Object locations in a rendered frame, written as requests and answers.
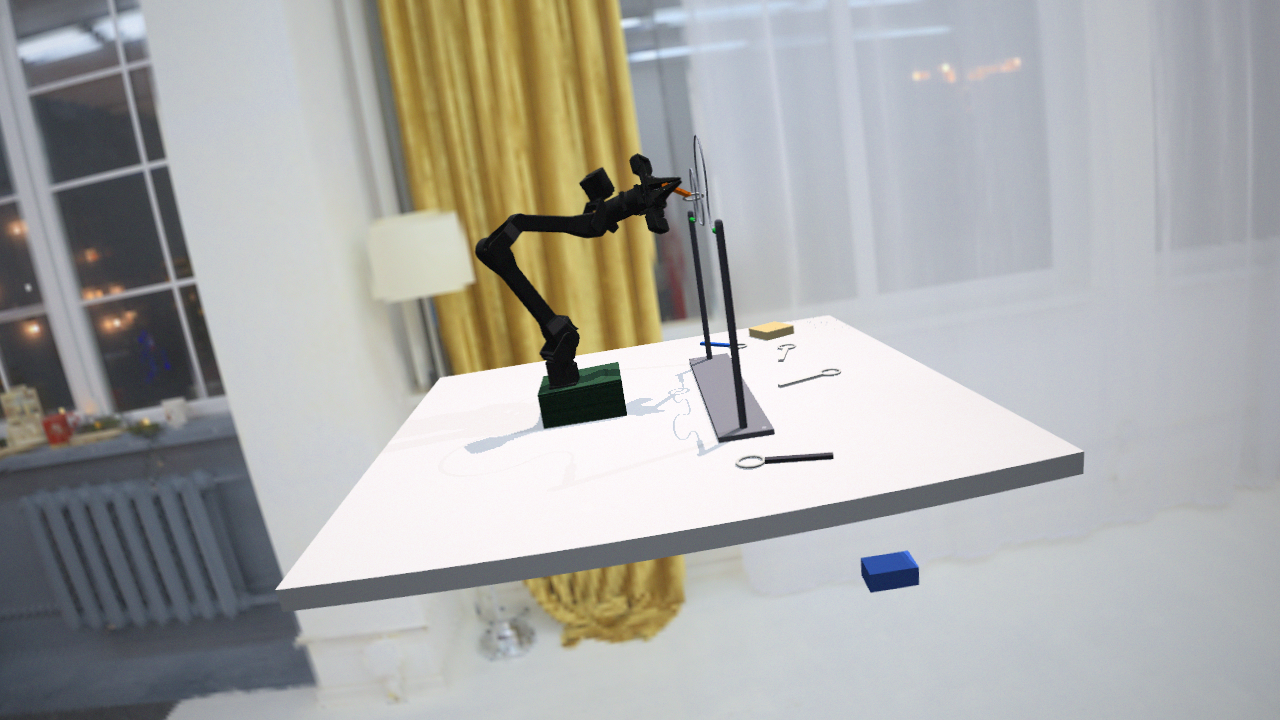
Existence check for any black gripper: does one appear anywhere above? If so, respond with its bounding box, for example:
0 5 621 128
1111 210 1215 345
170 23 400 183
617 152 681 234

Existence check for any black handle with white loop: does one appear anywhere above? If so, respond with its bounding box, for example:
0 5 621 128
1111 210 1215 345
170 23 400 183
735 452 835 469

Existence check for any orange handle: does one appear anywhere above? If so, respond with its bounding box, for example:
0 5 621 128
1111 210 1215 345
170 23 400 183
662 183 704 202

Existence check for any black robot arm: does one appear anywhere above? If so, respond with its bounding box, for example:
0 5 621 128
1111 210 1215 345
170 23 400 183
475 167 627 389

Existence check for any blue rectangular block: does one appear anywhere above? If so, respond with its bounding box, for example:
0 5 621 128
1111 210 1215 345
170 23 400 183
861 551 920 593

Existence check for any light orange square block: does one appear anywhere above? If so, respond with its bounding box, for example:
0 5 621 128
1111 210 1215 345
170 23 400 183
748 322 795 341

